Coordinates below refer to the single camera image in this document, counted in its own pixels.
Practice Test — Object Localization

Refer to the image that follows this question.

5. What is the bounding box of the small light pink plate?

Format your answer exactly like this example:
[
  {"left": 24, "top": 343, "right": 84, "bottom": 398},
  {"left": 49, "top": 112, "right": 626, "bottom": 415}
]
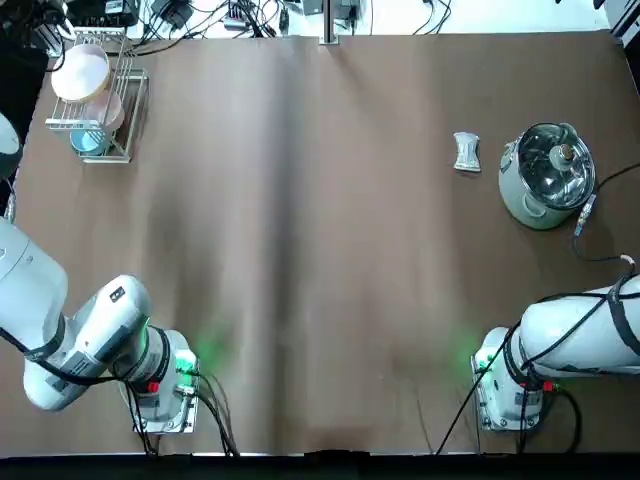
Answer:
[{"left": 102, "top": 92, "right": 126, "bottom": 132}]

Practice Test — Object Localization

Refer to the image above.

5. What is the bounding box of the yellow plate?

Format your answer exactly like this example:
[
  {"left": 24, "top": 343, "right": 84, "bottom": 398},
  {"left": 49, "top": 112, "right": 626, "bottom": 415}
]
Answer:
[{"left": 51, "top": 42, "right": 111, "bottom": 105}]

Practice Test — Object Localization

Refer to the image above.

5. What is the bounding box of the steel cooking pot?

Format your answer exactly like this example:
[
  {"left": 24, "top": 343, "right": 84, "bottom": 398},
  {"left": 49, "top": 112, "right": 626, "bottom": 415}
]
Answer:
[{"left": 498, "top": 121, "right": 597, "bottom": 231}]

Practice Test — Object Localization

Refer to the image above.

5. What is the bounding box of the grey usb hub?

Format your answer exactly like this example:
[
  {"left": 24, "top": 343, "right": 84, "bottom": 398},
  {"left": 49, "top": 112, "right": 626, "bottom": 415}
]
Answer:
[{"left": 223, "top": 7, "right": 251, "bottom": 31}]

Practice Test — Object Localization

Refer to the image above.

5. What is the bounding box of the glass pot lid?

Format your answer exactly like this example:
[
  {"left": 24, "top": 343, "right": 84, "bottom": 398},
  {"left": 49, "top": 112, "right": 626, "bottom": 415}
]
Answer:
[{"left": 517, "top": 123, "right": 596, "bottom": 210}]

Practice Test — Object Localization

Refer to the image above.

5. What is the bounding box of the blue bowl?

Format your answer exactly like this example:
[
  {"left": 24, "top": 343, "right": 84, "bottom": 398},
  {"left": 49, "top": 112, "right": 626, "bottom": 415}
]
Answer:
[{"left": 69, "top": 127, "right": 109, "bottom": 154}]

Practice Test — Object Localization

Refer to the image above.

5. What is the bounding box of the flat black adapter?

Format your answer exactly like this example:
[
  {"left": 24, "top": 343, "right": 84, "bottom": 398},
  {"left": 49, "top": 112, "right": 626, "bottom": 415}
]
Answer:
[{"left": 151, "top": 0, "right": 194, "bottom": 29}]

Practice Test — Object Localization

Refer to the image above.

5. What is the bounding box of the black computer box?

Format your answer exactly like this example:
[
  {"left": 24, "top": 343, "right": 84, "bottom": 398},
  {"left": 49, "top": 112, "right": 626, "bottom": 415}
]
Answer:
[{"left": 67, "top": 0, "right": 139, "bottom": 27}]

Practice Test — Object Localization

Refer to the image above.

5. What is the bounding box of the black left base cable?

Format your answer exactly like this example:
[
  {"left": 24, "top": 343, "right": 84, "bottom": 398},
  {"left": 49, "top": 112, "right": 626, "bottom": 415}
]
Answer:
[{"left": 192, "top": 369, "right": 242, "bottom": 457}]

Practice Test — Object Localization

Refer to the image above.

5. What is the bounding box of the black base cable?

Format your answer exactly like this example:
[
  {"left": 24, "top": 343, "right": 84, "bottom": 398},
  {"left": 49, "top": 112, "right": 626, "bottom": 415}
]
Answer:
[
  {"left": 192, "top": 369, "right": 242, "bottom": 457},
  {"left": 433, "top": 294, "right": 584, "bottom": 456}
]

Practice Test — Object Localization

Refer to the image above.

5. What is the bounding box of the aluminium frame post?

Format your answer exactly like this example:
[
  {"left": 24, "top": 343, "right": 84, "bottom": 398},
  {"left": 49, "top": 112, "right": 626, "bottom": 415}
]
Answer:
[
  {"left": 610, "top": 0, "right": 640, "bottom": 51},
  {"left": 321, "top": 0, "right": 342, "bottom": 46},
  {"left": 33, "top": 22, "right": 66, "bottom": 59}
]

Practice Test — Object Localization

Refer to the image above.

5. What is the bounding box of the black right base cable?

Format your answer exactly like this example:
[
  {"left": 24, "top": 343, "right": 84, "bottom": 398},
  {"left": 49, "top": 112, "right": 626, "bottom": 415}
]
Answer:
[{"left": 433, "top": 294, "right": 584, "bottom": 456}]

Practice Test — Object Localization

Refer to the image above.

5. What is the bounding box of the silver wire dish rack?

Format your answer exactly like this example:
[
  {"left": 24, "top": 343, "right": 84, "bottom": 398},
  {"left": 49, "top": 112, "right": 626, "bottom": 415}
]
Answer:
[{"left": 45, "top": 27, "right": 150, "bottom": 164}]

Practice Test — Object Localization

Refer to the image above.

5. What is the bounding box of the black desk cable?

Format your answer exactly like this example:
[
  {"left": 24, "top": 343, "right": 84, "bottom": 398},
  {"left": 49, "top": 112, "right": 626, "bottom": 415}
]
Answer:
[{"left": 409, "top": 0, "right": 454, "bottom": 36}]

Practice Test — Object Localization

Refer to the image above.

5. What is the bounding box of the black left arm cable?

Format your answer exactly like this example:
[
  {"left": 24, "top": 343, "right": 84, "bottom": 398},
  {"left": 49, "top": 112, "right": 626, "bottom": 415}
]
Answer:
[{"left": 0, "top": 324, "right": 156, "bottom": 456}]

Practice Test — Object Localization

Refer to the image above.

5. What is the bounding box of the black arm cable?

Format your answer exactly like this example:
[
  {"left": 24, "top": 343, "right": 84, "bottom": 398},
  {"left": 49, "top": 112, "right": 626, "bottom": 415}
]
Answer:
[
  {"left": 0, "top": 324, "right": 156, "bottom": 456},
  {"left": 519, "top": 164, "right": 640, "bottom": 381}
]

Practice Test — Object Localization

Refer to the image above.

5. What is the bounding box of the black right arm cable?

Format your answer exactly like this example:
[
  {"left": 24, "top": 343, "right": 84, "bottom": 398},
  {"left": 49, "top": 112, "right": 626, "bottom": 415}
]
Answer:
[{"left": 519, "top": 164, "right": 640, "bottom": 381}]

